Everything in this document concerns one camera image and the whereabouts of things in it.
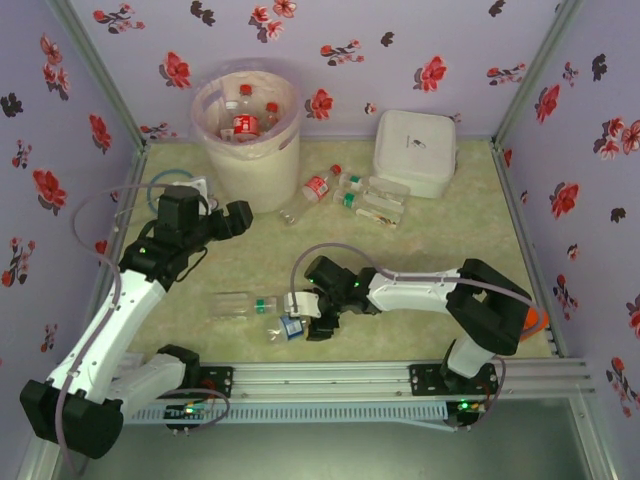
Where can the clear bottle blue label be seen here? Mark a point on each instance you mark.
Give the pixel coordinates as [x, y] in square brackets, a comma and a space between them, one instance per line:
[290, 326]

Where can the white plastic bin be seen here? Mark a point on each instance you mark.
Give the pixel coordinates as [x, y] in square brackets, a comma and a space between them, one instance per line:
[255, 175]

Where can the clear bottle green label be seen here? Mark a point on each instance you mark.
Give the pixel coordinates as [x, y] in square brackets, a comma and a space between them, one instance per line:
[350, 200]
[260, 305]
[356, 181]

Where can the clear bottle red label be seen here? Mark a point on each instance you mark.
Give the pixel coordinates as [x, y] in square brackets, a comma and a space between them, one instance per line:
[316, 186]
[245, 125]
[271, 107]

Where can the clear ribbed bottle white cap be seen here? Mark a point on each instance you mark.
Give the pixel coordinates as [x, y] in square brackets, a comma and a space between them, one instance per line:
[231, 105]

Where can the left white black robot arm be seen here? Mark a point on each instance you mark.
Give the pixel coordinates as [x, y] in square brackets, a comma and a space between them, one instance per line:
[100, 339]

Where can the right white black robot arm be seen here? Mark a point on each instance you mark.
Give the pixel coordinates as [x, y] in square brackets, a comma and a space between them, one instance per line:
[415, 292]

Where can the blue stethoscope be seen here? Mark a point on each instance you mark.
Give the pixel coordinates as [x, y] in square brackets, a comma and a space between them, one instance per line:
[167, 171]

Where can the white lidded plastic box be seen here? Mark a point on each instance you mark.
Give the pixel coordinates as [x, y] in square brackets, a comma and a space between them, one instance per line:
[415, 150]

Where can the orange plastic bottle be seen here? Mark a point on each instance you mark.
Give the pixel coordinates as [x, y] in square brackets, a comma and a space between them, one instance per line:
[535, 317]

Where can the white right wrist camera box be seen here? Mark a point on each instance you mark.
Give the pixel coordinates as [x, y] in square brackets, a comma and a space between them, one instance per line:
[302, 302]

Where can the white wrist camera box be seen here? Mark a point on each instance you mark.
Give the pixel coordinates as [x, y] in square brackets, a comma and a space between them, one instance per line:
[200, 185]
[302, 302]

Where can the aluminium mounting rail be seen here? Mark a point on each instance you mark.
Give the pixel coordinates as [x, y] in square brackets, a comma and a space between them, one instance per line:
[320, 380]

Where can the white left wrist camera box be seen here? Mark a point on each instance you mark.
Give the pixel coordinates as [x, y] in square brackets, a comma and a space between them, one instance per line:
[200, 185]

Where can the aluminium table side rail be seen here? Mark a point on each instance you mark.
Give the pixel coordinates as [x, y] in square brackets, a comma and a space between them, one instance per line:
[134, 172]
[509, 190]

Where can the aluminium frame post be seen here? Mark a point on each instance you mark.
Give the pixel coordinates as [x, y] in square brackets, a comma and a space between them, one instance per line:
[537, 70]
[98, 70]

